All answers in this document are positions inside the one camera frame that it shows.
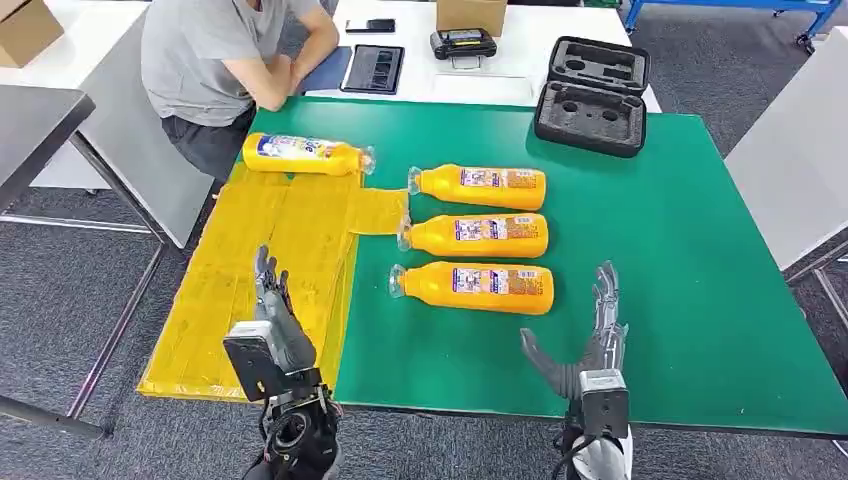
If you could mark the blue metal cart frame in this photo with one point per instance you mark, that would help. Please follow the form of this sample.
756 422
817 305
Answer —
729 4

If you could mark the black tablet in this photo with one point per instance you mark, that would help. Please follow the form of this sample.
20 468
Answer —
372 69

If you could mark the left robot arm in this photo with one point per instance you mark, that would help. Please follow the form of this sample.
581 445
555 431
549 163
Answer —
301 430

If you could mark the white side table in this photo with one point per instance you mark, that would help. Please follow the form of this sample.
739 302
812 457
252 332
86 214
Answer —
119 132

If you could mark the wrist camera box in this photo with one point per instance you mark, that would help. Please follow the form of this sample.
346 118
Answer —
255 361
604 401

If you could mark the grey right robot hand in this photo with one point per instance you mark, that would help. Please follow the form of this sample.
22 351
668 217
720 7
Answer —
599 351

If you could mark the open black foam case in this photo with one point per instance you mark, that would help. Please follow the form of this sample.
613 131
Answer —
590 112

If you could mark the tilted cardboard box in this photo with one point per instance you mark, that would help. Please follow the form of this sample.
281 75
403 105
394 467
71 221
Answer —
26 30

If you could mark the person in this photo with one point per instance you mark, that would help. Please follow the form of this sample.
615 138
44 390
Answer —
199 60

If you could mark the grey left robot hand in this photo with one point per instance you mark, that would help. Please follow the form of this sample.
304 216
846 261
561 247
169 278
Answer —
288 331

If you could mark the tall cardboard box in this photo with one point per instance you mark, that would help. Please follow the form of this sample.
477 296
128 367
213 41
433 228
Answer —
472 14

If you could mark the black phone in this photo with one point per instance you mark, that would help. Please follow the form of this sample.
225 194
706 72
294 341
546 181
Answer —
370 25

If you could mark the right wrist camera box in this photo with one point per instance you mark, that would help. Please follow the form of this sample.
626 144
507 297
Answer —
604 401

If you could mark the dark grey table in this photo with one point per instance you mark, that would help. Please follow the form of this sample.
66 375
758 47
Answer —
33 126

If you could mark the yellow sheet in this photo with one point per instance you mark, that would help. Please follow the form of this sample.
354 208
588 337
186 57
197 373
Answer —
218 318

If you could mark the orange drink bottle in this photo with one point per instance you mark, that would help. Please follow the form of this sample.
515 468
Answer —
484 189
305 156
484 290
480 237

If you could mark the green mat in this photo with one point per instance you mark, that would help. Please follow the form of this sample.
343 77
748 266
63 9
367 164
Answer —
662 265

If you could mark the light grey table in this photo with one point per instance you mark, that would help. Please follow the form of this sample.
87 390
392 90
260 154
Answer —
795 152

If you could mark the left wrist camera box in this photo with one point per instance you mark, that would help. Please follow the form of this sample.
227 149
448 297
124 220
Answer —
255 361

